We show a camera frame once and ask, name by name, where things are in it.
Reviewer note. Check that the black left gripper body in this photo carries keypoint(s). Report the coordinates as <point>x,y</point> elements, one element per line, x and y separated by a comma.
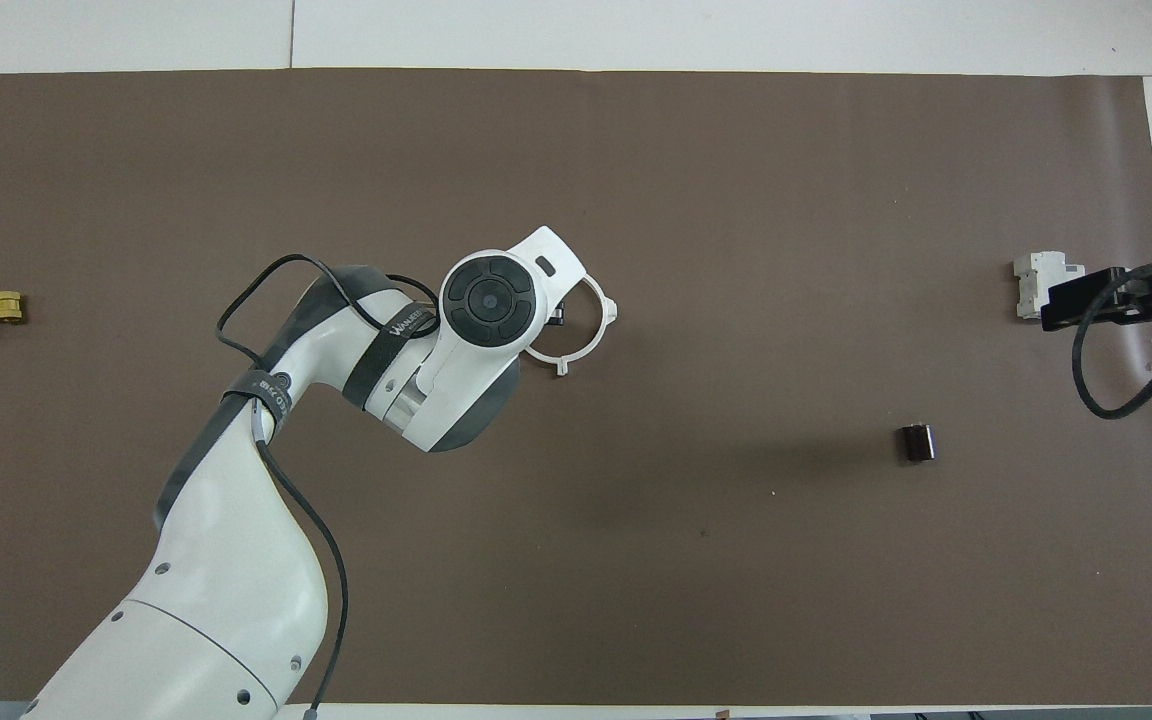
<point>556,316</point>

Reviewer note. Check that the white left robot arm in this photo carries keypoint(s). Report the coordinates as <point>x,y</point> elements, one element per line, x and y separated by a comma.
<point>226,580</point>

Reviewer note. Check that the small black cylinder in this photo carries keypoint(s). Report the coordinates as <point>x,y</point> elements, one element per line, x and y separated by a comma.
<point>918,443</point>

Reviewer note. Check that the brown paper table mat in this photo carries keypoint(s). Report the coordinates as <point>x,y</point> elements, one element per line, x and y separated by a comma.
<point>736,200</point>

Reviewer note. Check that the grey circuit breaker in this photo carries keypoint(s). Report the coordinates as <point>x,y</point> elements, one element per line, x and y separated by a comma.
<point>1036,280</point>

